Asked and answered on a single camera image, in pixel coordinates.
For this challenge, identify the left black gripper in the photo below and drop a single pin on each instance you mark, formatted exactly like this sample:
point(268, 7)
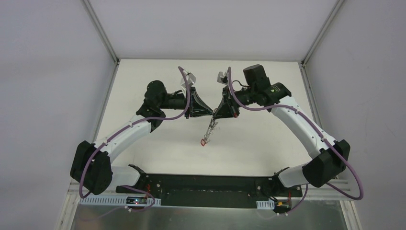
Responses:
point(192, 103)

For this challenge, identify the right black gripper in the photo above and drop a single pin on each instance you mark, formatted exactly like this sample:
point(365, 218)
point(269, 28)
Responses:
point(229, 103)

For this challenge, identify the metal key ring disc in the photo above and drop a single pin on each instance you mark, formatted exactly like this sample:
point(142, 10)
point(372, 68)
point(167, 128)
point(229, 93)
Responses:
point(213, 123)

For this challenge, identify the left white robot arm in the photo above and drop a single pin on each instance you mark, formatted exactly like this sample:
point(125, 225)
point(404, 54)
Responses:
point(92, 165)

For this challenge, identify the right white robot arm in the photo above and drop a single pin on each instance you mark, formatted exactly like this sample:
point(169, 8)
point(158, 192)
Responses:
point(328, 155)

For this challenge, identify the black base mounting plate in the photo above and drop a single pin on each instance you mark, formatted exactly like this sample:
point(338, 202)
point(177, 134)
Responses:
point(213, 191)

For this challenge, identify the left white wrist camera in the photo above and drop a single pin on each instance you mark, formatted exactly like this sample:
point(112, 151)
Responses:
point(190, 79)

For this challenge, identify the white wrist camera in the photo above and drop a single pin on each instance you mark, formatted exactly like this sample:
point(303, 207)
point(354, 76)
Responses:
point(223, 78)
point(190, 79)

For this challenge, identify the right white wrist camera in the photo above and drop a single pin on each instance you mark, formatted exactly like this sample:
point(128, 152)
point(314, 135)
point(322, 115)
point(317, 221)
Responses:
point(223, 78)

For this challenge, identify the right white cable duct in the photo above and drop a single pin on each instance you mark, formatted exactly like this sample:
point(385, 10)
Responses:
point(265, 205)

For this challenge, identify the white cable duct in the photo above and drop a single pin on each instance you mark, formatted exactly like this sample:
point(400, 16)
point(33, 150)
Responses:
point(265, 205)
point(132, 200)

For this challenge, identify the aluminium frame rail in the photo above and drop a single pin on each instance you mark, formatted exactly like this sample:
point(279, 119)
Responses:
point(328, 193)

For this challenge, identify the left white cable duct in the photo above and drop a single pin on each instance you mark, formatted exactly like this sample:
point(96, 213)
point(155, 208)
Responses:
point(132, 200)

